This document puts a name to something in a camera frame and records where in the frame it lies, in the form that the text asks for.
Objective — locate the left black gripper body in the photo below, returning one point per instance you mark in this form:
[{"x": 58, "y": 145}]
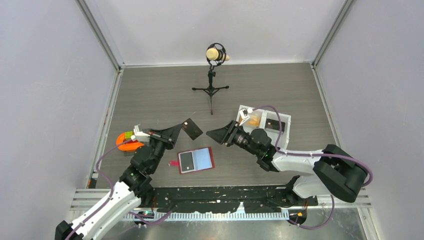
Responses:
[{"x": 159, "y": 143}]

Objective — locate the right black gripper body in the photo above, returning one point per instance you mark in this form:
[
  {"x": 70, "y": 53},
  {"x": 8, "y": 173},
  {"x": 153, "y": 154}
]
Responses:
[{"x": 240, "y": 138}]

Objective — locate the black credit card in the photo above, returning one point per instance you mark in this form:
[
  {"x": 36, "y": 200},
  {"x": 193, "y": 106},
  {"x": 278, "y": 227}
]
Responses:
[
  {"x": 191, "y": 129},
  {"x": 275, "y": 126},
  {"x": 186, "y": 162}
]

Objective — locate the orange credit card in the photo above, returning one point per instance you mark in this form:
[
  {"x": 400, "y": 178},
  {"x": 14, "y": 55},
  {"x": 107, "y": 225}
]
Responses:
[{"x": 254, "y": 120}]

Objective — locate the red card holder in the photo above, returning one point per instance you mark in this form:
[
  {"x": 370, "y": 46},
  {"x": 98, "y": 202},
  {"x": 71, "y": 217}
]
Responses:
[{"x": 202, "y": 157}]

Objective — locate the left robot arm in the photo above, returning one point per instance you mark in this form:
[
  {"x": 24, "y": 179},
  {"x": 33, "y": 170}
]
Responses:
[{"x": 132, "y": 189}]

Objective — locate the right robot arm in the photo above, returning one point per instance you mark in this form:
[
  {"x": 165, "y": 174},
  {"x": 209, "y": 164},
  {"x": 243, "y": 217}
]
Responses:
[{"x": 328, "y": 171}]

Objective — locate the white two-compartment tray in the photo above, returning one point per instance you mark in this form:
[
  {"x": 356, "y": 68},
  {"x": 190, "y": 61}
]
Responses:
[{"x": 279, "y": 139}]

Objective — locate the green toy block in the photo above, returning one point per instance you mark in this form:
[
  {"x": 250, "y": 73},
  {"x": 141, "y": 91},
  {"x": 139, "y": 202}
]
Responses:
[{"x": 128, "y": 135}]

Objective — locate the orange curved plastic piece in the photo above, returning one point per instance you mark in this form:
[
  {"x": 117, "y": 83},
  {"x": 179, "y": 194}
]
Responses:
[{"x": 127, "y": 145}]

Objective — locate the grey studded baseplate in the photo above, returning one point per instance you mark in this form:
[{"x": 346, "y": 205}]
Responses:
[{"x": 129, "y": 153}]

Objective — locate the black microphone tripod stand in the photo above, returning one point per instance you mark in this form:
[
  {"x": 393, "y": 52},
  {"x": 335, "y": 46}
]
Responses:
[{"x": 210, "y": 90}]

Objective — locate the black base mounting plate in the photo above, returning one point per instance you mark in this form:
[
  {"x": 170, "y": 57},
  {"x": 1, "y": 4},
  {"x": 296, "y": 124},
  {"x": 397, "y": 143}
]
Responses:
[{"x": 224, "y": 199}]

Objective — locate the beige microphone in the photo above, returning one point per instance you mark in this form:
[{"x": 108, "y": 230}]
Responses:
[{"x": 217, "y": 55}]

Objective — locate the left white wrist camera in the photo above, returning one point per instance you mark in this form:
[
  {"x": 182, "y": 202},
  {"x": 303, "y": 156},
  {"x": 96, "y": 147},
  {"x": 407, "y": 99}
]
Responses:
[{"x": 139, "y": 136}]

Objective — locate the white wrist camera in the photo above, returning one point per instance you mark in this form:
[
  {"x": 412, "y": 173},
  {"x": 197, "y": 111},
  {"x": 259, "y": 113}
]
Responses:
[
  {"x": 246, "y": 116},
  {"x": 139, "y": 136}
]

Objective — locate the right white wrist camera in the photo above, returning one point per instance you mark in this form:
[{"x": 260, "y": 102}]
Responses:
[{"x": 246, "y": 116}]

